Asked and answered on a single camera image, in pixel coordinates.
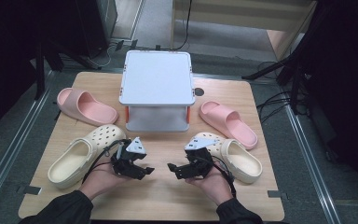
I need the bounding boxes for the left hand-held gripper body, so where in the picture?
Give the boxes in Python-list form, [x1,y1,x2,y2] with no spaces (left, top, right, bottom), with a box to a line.
[110,136,147,179]

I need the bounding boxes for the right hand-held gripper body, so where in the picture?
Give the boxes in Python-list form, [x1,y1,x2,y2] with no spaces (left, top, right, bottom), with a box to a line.
[181,136,219,180]

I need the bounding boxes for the cream perforated clog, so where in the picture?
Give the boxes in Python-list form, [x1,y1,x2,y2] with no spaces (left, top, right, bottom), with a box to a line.
[47,123,128,190]
[191,132,264,185]

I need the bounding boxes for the pink slide slipper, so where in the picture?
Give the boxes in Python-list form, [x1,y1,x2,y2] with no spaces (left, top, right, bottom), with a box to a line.
[56,87,119,127]
[198,100,259,151]

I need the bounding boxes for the white shoe rack orange posts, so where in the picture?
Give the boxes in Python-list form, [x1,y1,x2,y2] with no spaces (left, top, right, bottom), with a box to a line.
[118,49,197,133]

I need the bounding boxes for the person's right hand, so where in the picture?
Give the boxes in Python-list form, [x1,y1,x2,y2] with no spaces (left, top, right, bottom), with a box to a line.
[186,169,235,207]

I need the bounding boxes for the person's left hand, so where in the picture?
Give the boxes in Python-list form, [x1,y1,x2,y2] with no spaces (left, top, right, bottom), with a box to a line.
[78,161,132,201]

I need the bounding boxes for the grey tape strip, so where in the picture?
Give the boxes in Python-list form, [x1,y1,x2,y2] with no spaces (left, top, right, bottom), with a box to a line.
[267,189,289,201]
[16,185,42,196]

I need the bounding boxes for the black tripod stand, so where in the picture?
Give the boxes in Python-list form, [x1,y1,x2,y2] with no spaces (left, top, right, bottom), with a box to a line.
[33,39,103,101]
[241,46,313,116]

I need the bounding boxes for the dark cabinet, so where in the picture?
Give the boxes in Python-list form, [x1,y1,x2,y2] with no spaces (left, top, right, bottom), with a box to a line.
[74,0,119,59]

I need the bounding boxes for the left hand-held gripper black cable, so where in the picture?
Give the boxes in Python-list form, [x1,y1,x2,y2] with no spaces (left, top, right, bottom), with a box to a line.
[81,138,132,184]

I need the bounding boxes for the hand-held gripper black cable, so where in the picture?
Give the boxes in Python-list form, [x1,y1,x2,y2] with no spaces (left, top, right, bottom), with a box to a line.
[81,138,132,184]
[210,154,238,199]

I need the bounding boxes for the right hand-held gripper black cable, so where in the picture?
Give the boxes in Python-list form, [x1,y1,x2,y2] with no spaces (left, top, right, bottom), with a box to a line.
[210,154,238,199]

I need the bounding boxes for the bundle of black floor cables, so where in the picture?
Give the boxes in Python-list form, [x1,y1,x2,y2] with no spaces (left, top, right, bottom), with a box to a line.
[255,60,310,125]

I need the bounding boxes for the white floor cable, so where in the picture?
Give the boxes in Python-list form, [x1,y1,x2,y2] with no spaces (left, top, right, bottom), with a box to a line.
[86,44,117,68]

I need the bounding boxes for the aluminium floor rail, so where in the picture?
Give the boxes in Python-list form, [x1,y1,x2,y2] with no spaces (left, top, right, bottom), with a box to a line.
[0,70,56,220]
[282,103,343,224]

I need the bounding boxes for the black hanging cable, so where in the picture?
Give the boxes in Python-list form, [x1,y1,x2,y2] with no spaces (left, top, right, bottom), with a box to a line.
[171,0,194,52]

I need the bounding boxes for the light wooden furniture frame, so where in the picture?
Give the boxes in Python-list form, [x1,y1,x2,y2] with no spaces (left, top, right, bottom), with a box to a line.
[170,0,320,63]

